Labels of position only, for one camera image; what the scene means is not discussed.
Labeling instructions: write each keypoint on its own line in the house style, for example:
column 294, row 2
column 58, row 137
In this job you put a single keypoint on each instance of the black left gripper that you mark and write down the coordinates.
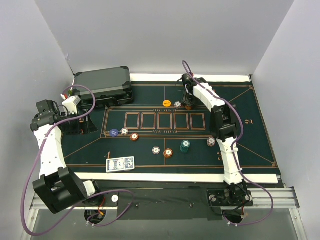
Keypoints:
column 75, row 125

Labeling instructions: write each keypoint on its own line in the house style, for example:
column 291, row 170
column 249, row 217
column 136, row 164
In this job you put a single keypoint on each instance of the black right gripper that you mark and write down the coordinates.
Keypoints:
column 188, row 92

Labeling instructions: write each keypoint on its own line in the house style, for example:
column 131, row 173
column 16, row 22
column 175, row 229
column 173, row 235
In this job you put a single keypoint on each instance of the orange red poker chip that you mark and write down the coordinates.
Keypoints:
column 134, row 136
column 188, row 107

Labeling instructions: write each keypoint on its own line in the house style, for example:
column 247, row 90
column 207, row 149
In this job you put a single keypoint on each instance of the white blue poker chip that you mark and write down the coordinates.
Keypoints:
column 177, row 104
column 124, row 131
column 211, row 141

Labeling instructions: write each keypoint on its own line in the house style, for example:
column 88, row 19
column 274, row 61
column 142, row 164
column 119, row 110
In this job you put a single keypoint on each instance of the green blue chip stack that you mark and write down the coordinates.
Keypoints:
column 184, row 146

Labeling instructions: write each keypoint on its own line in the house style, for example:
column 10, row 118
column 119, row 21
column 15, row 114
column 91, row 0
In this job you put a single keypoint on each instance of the orange red chip stack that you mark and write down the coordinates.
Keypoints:
column 168, row 153

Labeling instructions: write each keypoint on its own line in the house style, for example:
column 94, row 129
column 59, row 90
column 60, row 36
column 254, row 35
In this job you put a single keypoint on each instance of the white blue chip stack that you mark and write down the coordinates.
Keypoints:
column 156, row 150

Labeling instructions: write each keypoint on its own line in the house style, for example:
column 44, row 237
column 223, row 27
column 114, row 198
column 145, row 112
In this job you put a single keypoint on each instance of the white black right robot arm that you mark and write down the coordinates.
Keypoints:
column 223, row 125

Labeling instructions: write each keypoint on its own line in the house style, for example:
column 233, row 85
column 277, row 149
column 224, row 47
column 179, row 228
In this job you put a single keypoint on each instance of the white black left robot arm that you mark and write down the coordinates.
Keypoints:
column 58, row 186

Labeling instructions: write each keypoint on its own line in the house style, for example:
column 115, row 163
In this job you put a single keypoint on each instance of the orange dealer button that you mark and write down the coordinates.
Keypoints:
column 167, row 103

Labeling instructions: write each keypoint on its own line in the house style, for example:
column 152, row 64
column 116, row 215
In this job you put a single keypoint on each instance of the blue blind button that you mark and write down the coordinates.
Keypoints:
column 113, row 133

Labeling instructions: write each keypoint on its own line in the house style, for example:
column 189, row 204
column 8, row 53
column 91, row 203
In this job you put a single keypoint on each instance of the dark green poker mat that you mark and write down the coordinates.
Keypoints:
column 166, row 128

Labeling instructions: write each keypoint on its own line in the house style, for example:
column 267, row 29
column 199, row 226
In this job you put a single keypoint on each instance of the black aluminium poker case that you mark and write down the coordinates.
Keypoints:
column 111, row 86

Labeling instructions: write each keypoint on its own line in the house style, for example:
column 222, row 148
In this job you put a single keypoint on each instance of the blue playing card deck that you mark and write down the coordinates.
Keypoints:
column 120, row 164

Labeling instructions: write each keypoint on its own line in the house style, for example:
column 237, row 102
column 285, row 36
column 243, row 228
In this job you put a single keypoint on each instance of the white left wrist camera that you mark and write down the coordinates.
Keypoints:
column 70, row 104

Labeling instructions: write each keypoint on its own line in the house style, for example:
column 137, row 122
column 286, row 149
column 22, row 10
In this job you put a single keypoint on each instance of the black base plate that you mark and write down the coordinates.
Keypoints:
column 146, row 200

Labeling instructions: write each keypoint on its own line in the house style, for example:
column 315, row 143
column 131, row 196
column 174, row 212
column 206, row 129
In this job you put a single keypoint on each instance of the aluminium mounting rail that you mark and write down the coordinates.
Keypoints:
column 260, row 222

